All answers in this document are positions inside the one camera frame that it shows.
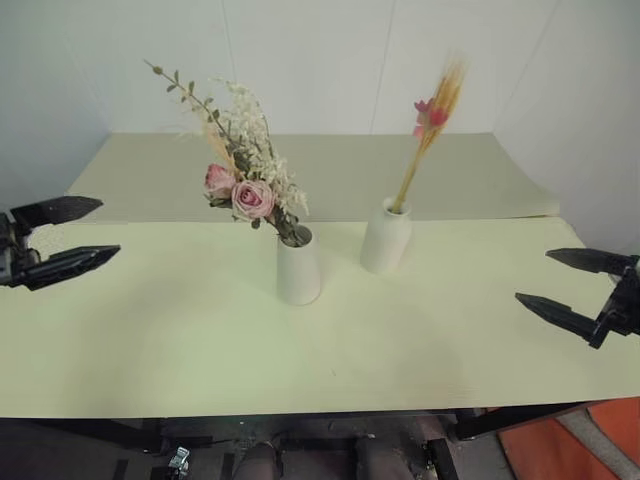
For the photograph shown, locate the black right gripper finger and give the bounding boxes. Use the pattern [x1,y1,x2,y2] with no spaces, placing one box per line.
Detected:
[514,292,601,342]
[545,247,640,276]

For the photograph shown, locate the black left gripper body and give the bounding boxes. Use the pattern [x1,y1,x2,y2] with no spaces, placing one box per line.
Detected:
[0,210,43,287]

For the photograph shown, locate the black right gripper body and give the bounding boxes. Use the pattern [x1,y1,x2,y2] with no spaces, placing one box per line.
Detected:
[588,266,640,350]

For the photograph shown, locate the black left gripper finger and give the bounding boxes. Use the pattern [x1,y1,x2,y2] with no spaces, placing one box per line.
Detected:
[22,244,122,292]
[9,196,105,230]

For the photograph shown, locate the pink rose dried flower bouquet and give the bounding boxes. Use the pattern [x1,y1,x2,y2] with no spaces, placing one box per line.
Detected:
[143,58,313,249]

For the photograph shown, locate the wheat and red flower bouquet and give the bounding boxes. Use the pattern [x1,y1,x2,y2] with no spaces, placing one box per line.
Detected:
[391,48,472,214]

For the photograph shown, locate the orange cloth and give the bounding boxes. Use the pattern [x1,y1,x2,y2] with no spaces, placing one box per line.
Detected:
[496,396,640,480]

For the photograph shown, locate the pale yellow table sheet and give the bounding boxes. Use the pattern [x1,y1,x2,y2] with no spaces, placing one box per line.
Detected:
[0,215,640,420]

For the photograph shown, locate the white bottle-shaped vase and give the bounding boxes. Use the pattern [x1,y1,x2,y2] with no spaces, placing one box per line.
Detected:
[360,195,414,275]

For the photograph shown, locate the silver metal clamp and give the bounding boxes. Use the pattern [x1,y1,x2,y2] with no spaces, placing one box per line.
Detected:
[168,445,192,472]

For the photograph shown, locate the white cone-shaped vase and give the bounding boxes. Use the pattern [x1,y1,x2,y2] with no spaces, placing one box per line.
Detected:
[275,224,322,307]

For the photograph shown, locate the beige table sheet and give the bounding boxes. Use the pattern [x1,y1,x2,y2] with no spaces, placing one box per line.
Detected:
[63,131,561,225]

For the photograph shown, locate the dark rounded shape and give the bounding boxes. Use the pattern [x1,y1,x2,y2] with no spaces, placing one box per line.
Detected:
[233,441,282,480]

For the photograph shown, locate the black table frame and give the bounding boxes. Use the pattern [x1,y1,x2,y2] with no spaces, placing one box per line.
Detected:
[0,398,596,480]

